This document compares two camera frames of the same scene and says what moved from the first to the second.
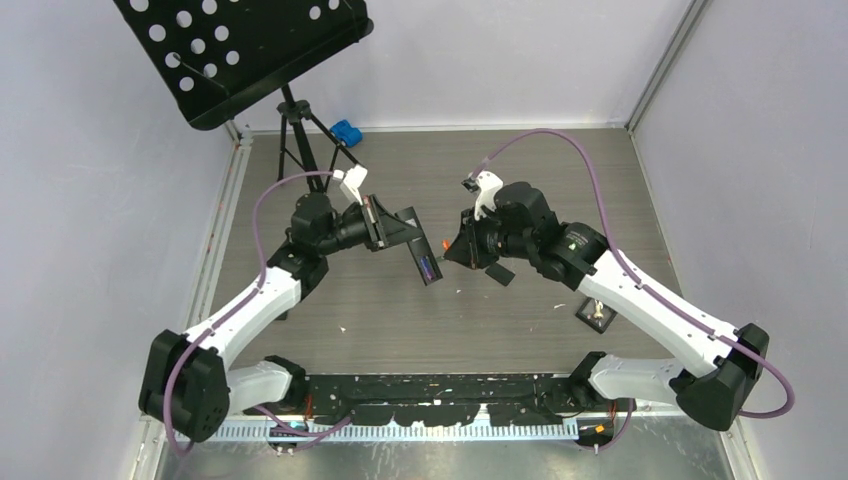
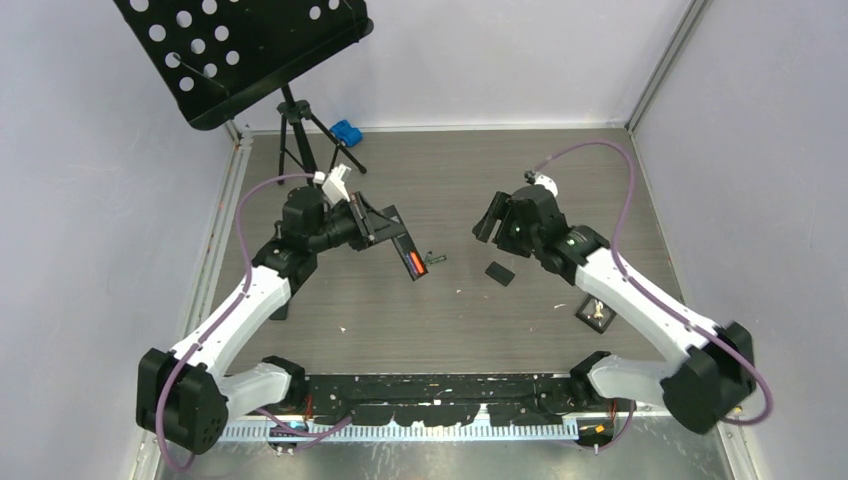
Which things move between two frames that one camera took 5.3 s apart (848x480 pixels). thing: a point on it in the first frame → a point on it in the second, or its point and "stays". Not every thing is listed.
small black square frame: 596,315 stays
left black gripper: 380,227 stays
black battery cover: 500,273 stays
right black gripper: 466,249 → 501,208
